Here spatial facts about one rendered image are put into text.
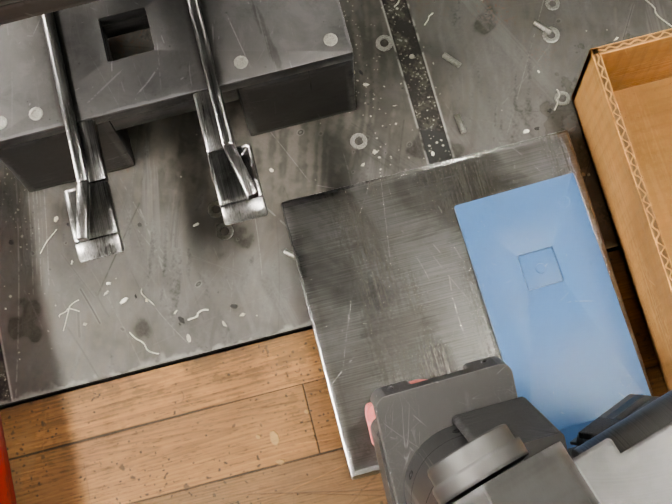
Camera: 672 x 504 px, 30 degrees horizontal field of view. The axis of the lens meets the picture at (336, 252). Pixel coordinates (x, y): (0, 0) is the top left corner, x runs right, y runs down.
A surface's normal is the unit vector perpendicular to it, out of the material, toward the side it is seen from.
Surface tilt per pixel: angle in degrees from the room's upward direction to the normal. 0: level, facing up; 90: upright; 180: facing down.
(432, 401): 29
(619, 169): 90
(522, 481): 42
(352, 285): 0
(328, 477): 0
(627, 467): 3
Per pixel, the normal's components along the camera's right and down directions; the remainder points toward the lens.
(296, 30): -0.04, -0.25
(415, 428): 0.17, 0.19
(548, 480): 0.55, -0.52
